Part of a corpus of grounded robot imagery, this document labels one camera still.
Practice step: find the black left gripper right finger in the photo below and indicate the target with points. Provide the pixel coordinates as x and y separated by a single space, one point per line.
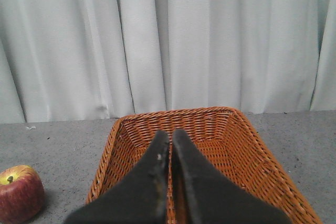
202 194

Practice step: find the white curtain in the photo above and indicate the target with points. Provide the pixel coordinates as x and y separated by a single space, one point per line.
96 59

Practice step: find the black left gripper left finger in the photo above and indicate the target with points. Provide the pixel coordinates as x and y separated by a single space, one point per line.
139 197

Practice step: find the brown wicker basket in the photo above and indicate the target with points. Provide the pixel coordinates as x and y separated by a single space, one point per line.
225 137

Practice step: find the red yellow apple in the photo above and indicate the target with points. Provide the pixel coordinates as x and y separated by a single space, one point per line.
22 194

